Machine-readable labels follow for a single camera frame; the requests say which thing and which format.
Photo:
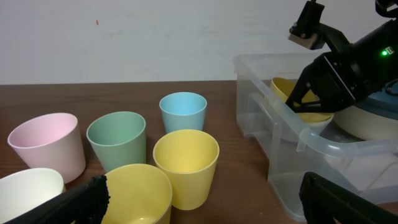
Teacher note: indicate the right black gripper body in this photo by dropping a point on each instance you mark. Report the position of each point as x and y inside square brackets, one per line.
[364, 67]

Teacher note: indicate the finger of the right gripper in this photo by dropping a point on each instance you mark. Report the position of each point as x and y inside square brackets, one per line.
[311, 107]
[302, 86]

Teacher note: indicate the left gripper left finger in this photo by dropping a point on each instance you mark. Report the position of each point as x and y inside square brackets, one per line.
[83, 204]

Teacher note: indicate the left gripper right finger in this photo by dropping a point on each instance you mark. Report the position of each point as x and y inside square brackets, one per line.
[324, 202]

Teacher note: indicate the yellow small bowl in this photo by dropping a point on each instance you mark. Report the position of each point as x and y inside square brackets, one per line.
[283, 88]

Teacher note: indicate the clear plastic storage container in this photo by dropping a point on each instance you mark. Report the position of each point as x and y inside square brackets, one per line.
[365, 168]

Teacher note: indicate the yellow plastic cup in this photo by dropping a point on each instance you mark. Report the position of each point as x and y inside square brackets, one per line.
[139, 193]
[188, 157]

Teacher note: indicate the beige large bowl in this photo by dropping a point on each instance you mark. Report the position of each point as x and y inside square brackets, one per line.
[365, 125]

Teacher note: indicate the white plastic cup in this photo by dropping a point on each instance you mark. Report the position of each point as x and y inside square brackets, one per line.
[24, 190]

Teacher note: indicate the green plastic cup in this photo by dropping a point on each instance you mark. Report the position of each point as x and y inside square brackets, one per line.
[118, 139]

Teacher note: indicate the blue plastic cup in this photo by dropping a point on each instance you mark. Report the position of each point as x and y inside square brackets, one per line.
[183, 110]

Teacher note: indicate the pink plastic cup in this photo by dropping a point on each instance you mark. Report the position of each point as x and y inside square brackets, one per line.
[51, 141]

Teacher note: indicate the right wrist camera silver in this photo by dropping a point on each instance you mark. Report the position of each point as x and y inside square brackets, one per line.
[310, 33]

